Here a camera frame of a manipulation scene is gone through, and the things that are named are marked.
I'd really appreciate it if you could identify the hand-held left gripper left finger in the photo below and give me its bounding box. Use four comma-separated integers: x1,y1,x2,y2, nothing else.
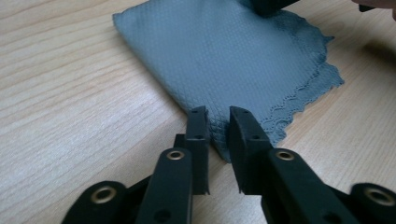
134,105,211,224

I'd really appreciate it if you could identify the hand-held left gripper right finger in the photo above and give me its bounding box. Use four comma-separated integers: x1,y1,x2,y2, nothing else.
228,105,361,224

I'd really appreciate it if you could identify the grey cloth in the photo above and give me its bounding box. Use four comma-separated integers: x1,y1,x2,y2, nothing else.
111,0,346,163

